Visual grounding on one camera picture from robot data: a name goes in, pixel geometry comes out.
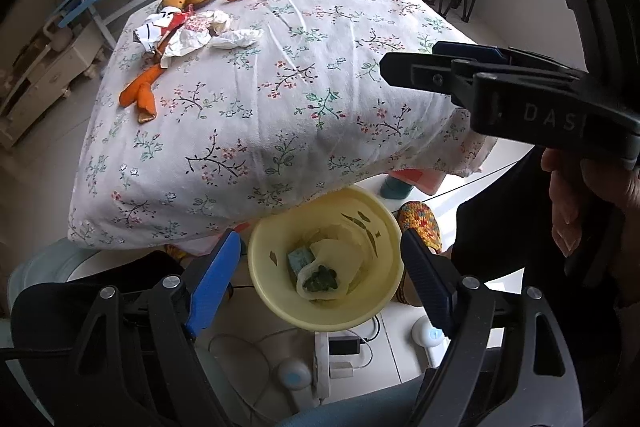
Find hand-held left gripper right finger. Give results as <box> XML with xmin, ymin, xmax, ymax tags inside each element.
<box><xmin>400</xmin><ymin>229</ymin><xmax>586</xmax><ymax>427</ymax></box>

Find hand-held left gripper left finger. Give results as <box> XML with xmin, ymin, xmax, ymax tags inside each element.
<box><xmin>55</xmin><ymin>229</ymin><xmax>244</xmax><ymax>427</ymax></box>

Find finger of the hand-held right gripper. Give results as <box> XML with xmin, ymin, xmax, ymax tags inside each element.
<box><xmin>432</xmin><ymin>41</ymin><xmax>586</xmax><ymax>75</ymax></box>
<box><xmin>379</xmin><ymin>51</ymin><xmax>481</xmax><ymax>94</ymax></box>

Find yellow plastic bin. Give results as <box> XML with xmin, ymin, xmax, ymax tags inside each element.
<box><xmin>247</xmin><ymin>184</ymin><xmax>405</xmax><ymax>333</ymax></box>

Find white tissue paper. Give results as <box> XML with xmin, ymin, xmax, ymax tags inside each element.
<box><xmin>295</xmin><ymin>217</ymin><xmax>381</xmax><ymax>303</ymax></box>

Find white plastic bag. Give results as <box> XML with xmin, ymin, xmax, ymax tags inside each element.
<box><xmin>207</xmin><ymin>28</ymin><xmax>263</xmax><ymax>49</ymax></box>

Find orange carrot piece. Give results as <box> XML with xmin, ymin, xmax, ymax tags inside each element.
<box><xmin>119</xmin><ymin>66</ymin><xmax>168</xmax><ymax>105</ymax></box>
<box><xmin>136</xmin><ymin>79</ymin><xmax>157</xmax><ymax>125</ymax></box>

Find white paper with red pattern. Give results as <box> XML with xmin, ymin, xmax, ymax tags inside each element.
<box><xmin>160</xmin><ymin>9</ymin><xmax>233</xmax><ymax>58</ymax></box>

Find red white food packaging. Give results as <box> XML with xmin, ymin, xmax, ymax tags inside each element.
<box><xmin>134</xmin><ymin>5</ymin><xmax>198</xmax><ymax>58</ymax></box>

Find person's right hand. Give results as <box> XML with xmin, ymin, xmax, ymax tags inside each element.
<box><xmin>541</xmin><ymin>146</ymin><xmax>640</xmax><ymax>258</ymax></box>

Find white round device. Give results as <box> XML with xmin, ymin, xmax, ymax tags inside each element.
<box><xmin>411</xmin><ymin>314</ymin><xmax>448</xmax><ymax>348</ymax></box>
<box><xmin>277</xmin><ymin>357</ymin><xmax>312</xmax><ymax>390</ymax></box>

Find colourful knitted slipper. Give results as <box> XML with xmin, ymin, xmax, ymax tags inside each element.
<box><xmin>397</xmin><ymin>201</ymin><xmax>443</xmax><ymax>255</ymax></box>

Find blue paper scrap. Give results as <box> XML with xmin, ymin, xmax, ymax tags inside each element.
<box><xmin>287</xmin><ymin>247</ymin><xmax>316</xmax><ymax>275</ymax></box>

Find person's black pants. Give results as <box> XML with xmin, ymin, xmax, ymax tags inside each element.
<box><xmin>447</xmin><ymin>147</ymin><xmax>640</xmax><ymax>427</ymax></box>

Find teal cylinder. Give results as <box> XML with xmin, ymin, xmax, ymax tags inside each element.
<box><xmin>380</xmin><ymin>174</ymin><xmax>413</xmax><ymax>200</ymax></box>

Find black charger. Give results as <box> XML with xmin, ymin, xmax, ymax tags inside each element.
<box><xmin>327</xmin><ymin>334</ymin><xmax>361</xmax><ymax>356</ymax></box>

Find pink under cloth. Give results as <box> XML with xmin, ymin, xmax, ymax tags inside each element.
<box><xmin>390</xmin><ymin>166</ymin><xmax>447</xmax><ymax>196</ymax></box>

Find green vegetable scraps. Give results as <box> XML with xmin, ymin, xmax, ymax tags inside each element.
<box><xmin>305</xmin><ymin>264</ymin><xmax>338</xmax><ymax>293</ymax></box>

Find white power strip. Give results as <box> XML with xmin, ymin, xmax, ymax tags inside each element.
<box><xmin>314</xmin><ymin>332</ymin><xmax>333</xmax><ymax>403</ymax></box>

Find floral tablecloth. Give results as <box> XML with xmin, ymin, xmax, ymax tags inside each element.
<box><xmin>67</xmin><ymin>0</ymin><xmax>493</xmax><ymax>253</ymax></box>

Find light blue chair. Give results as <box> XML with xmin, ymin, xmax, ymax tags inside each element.
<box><xmin>7</xmin><ymin>237</ymin><xmax>88</xmax><ymax>293</ymax></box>

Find white television stand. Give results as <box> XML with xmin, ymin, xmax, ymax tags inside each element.
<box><xmin>0</xmin><ymin>27</ymin><xmax>103</xmax><ymax>148</ymax></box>

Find pale pink kettle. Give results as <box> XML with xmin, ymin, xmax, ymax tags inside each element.
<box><xmin>45</xmin><ymin>24</ymin><xmax>76</xmax><ymax>52</ymax></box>

